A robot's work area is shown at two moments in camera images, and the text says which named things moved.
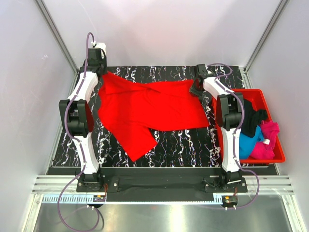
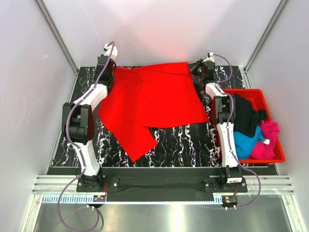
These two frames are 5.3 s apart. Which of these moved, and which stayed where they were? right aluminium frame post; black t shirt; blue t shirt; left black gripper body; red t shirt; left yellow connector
Moved: red t shirt; left black gripper body
Stayed: right aluminium frame post; black t shirt; blue t shirt; left yellow connector
